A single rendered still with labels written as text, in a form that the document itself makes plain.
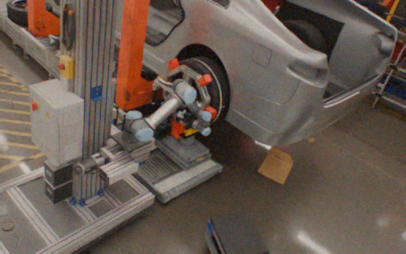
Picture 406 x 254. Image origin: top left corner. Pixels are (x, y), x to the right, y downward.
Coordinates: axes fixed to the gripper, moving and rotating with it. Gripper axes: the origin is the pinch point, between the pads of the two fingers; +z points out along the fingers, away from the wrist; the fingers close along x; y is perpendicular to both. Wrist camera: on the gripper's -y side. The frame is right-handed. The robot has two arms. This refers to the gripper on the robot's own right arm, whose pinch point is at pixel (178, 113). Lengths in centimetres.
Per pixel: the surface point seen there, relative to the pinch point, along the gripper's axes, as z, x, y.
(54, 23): 256, -17, -15
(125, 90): 63, 10, -8
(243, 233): -100, 12, -49
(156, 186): -4, 16, -75
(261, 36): -31, -43, 78
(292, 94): -72, -45, 46
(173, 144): 24, -28, -61
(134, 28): 63, 8, 55
